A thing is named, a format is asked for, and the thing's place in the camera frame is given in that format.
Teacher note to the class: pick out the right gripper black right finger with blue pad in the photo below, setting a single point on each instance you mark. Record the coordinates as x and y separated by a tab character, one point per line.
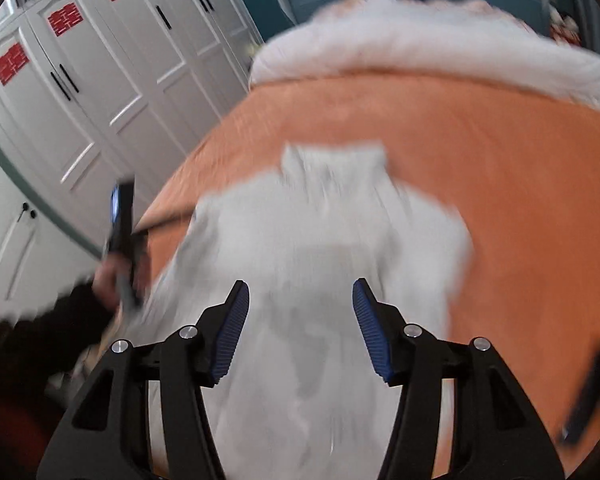
497	434

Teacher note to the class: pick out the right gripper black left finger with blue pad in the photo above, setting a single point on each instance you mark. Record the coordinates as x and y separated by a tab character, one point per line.
104	434

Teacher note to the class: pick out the white padded jacket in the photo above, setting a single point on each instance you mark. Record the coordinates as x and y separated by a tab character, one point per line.
301	399

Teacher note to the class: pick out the person's left hand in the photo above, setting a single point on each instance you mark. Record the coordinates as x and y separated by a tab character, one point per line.
105	281

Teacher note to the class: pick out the white wardrobe with red stickers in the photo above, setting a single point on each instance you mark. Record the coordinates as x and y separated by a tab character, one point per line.
92	91

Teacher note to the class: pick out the orange bed blanket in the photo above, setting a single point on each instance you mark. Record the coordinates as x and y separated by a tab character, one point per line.
522	170

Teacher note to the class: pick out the white rolled duvet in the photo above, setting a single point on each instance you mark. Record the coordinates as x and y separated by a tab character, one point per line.
463	39

